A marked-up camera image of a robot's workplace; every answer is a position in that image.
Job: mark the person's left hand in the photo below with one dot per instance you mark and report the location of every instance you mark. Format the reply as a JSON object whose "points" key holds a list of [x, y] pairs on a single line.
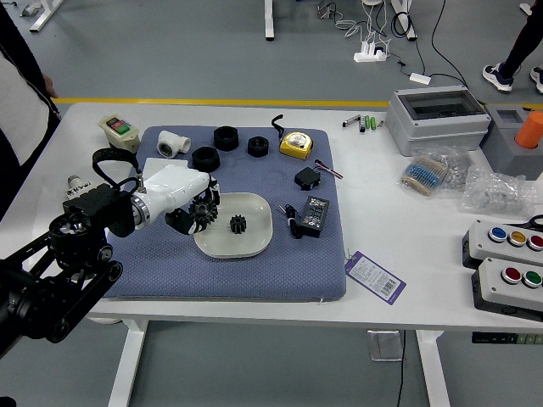
{"points": [[51, 87]]}

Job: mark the large black nut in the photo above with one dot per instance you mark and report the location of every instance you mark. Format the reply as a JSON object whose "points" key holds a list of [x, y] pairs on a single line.
{"points": [[205, 159], [226, 138]]}

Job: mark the person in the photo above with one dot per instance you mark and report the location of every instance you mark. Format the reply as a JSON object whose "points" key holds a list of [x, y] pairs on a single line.
{"points": [[21, 106], [519, 42]]}

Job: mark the white background table leg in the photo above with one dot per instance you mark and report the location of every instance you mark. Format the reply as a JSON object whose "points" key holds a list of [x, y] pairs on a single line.
{"points": [[44, 15], [269, 19], [405, 17]]}

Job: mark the small white labelled block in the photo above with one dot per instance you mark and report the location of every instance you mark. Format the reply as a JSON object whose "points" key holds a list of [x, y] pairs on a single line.
{"points": [[78, 185]]}

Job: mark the beige red-green switch box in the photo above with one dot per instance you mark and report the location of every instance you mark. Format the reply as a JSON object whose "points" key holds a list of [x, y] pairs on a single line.
{"points": [[121, 135]]}

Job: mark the bag of resistors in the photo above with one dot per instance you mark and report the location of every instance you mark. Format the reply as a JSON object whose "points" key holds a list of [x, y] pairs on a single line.
{"points": [[424, 174]]}

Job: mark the white wall switch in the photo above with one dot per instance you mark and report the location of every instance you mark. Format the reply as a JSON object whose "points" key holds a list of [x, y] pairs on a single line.
{"points": [[169, 162]]}

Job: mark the yellow tape measure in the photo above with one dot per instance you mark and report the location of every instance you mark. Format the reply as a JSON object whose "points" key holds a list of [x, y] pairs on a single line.
{"points": [[296, 144]]}

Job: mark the green battery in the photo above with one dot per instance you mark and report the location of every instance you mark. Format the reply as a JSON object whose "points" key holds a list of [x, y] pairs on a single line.
{"points": [[368, 123], [374, 124]]}

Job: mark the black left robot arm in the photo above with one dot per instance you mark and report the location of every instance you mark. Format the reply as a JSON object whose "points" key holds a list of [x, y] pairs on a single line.
{"points": [[97, 207]]}

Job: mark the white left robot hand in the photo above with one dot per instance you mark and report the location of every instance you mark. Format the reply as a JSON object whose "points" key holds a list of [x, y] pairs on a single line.
{"points": [[174, 186]]}

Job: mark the two-button grey control box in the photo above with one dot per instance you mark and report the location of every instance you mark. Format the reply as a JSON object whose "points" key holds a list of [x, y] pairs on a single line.
{"points": [[492, 288]]}

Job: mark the black digital controller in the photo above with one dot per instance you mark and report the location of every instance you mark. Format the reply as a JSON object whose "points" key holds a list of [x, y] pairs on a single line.
{"points": [[315, 213]]}

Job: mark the small black nut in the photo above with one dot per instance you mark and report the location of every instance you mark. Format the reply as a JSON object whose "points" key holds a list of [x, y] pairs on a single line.
{"points": [[258, 147]]}

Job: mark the small black gear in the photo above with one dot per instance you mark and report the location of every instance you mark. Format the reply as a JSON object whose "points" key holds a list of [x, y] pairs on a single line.
{"points": [[238, 224]]}

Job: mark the large black gear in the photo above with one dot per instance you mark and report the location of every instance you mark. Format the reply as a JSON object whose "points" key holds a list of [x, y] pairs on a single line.
{"points": [[203, 210]]}

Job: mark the black table control panel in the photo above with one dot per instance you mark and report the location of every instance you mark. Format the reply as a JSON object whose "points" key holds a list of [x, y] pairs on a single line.
{"points": [[505, 338]]}

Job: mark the grey foam block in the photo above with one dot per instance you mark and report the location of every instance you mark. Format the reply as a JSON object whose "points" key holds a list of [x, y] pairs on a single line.
{"points": [[505, 146]]}

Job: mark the grey electrical enclosure box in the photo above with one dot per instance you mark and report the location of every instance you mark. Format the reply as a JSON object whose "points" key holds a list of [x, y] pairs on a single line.
{"points": [[441, 127]]}

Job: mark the white power strip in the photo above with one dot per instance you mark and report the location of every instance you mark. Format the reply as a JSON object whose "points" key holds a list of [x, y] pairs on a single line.
{"points": [[370, 55]]}

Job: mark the purple barcode tag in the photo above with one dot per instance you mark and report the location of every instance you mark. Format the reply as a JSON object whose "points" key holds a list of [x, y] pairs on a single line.
{"points": [[375, 277]]}

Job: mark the three-button grey control box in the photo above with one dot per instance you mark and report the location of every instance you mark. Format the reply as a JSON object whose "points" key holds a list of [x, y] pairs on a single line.
{"points": [[479, 248]]}

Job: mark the white power adapter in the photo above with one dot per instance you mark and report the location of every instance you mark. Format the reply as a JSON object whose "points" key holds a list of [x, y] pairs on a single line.
{"points": [[420, 78]]}

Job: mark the orange cylinder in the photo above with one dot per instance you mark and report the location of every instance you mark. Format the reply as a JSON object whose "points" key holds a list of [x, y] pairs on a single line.
{"points": [[530, 131]]}

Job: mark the silver box under table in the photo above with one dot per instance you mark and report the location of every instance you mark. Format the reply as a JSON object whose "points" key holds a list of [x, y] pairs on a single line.
{"points": [[384, 345]]}

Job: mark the bubble wrap bag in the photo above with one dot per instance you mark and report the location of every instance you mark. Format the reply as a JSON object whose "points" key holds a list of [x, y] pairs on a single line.
{"points": [[496, 193]]}

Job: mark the blue-grey padded mat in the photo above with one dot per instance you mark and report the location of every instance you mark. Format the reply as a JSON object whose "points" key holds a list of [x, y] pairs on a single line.
{"points": [[254, 271]]}

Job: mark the white pipe tee fitting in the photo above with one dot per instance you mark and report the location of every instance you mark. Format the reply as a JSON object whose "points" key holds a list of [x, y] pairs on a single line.
{"points": [[171, 143]]}

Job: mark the white square plate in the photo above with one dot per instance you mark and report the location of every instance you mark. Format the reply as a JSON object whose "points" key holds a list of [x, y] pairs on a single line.
{"points": [[250, 243]]}

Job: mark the clear bag of screws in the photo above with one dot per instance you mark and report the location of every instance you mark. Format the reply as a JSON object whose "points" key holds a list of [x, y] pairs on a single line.
{"points": [[459, 169]]}

